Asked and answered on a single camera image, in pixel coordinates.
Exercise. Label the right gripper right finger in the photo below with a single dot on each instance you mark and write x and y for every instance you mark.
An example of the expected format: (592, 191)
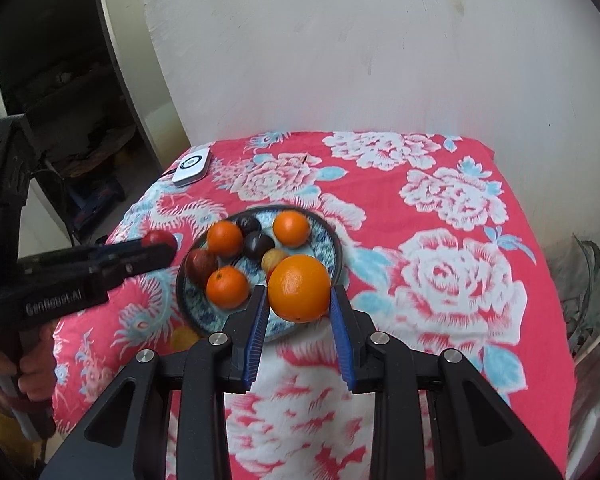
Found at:
(474, 433)

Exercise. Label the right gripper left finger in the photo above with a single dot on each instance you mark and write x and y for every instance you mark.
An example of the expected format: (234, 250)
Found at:
(124, 434)

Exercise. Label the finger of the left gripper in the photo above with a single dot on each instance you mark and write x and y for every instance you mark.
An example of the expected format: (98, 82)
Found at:
(78, 254)
(89, 283)

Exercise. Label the small red fruit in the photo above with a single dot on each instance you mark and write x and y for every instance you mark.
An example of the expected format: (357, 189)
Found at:
(157, 237)

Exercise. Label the dark red apple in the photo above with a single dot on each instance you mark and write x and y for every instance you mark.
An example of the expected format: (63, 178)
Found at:
(200, 264)

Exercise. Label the dark plum fruit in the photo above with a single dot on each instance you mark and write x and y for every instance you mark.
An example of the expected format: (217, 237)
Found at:
(247, 223)

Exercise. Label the yellow-brown round fruit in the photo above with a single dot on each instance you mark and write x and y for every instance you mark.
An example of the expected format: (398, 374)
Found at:
(272, 258)

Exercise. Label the large orange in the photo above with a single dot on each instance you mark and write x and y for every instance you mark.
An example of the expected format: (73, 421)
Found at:
(299, 289)

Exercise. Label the person's left hand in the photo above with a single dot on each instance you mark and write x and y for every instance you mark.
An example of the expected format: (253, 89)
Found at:
(37, 380)

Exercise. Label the white square device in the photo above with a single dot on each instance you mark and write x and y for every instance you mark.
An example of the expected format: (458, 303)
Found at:
(192, 168)

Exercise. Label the red floral tablecloth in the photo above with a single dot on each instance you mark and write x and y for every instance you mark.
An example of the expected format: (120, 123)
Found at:
(436, 249)

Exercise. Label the blue white patterned plate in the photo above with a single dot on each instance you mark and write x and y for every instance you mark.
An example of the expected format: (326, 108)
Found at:
(323, 244)

